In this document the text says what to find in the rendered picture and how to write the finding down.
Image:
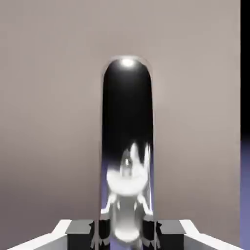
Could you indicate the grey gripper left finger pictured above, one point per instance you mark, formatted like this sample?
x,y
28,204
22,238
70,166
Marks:
x,y
78,236

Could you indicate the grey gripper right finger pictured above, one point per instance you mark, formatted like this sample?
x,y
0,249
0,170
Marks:
x,y
172,236

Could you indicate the beige cabinet door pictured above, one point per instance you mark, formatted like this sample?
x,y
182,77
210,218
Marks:
x,y
48,97

